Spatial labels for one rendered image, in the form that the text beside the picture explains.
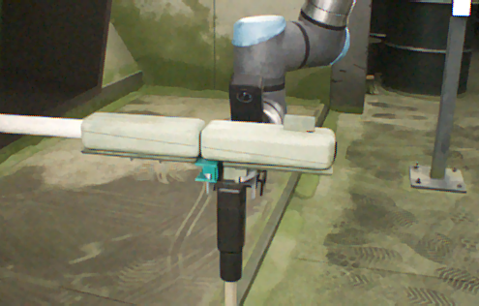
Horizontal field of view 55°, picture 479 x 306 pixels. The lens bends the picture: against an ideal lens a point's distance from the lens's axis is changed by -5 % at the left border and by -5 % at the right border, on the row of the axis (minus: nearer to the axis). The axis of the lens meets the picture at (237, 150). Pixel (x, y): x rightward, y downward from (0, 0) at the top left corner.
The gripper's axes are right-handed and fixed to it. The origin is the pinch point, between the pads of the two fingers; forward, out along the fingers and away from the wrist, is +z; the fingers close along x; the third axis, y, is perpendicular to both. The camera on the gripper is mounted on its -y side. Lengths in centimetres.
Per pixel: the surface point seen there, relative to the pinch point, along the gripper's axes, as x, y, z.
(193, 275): 15, 46, -43
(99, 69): 39, -1, -49
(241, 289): 3, 46, -40
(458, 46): -57, -5, -117
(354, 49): -28, 10, -203
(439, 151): -57, 33, -118
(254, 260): 1, 45, -52
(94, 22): 41, -11, -50
